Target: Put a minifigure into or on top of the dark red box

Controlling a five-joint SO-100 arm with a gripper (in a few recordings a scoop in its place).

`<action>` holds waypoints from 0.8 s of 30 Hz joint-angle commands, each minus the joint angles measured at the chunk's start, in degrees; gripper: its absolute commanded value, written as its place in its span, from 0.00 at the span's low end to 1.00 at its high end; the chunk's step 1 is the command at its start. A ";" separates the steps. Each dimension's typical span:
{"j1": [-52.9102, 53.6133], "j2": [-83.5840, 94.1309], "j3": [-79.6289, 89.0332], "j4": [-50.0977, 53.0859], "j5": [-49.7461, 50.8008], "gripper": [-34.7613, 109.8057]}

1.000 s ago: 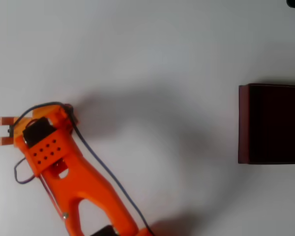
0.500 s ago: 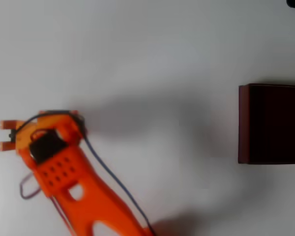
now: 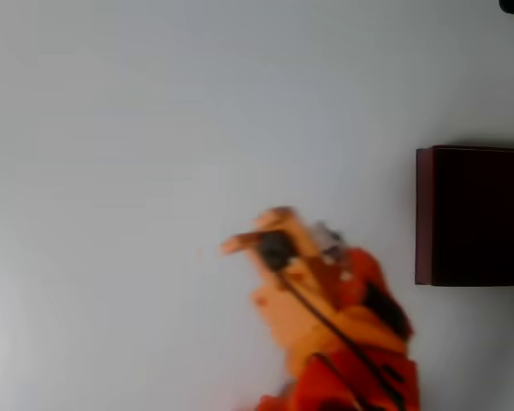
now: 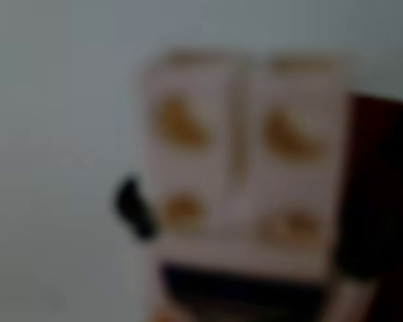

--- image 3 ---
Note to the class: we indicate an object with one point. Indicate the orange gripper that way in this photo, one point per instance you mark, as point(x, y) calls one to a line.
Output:
point(283, 231)

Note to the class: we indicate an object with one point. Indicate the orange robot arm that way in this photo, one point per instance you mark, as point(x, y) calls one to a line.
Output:
point(360, 351)

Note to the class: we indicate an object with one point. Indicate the dark red box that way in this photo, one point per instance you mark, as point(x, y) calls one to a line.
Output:
point(475, 216)

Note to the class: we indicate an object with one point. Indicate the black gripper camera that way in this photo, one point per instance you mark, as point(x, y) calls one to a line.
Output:
point(276, 251)

